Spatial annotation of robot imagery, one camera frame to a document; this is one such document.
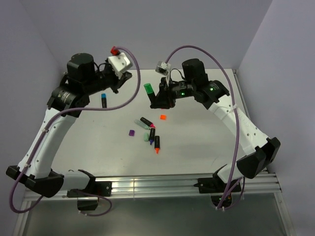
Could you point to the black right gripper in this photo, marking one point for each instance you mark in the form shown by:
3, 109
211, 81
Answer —
164, 99

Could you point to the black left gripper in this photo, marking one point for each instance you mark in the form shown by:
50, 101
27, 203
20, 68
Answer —
125, 76

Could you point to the black blue tip highlighter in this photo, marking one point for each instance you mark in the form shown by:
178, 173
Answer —
104, 102

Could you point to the black green tip highlighter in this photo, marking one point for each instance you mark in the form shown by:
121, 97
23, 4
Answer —
152, 97

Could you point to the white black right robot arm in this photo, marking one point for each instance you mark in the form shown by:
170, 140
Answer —
259, 149

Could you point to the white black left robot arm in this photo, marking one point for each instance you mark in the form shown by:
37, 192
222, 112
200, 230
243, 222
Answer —
82, 79

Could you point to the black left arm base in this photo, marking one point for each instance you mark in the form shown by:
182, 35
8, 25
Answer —
100, 190

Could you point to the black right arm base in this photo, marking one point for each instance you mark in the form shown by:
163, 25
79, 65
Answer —
214, 185

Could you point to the pale green pen cap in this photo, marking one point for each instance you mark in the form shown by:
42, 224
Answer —
146, 137

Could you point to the black pink tip highlighter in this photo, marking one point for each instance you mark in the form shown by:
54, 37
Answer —
147, 122

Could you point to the pale green capped highlighter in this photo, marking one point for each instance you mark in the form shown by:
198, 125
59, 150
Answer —
141, 124

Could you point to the black purple tip highlighter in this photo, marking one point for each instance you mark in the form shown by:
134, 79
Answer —
152, 135

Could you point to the black orange tip highlighter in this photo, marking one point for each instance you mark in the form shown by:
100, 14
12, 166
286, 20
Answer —
157, 144

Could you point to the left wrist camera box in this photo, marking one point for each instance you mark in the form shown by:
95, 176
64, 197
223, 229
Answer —
119, 62

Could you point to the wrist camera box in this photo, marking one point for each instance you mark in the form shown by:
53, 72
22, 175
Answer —
164, 69
119, 62

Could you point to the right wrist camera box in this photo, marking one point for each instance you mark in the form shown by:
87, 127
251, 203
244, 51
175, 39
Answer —
164, 69

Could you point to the aluminium front rail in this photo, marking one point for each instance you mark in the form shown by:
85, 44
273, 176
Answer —
179, 185

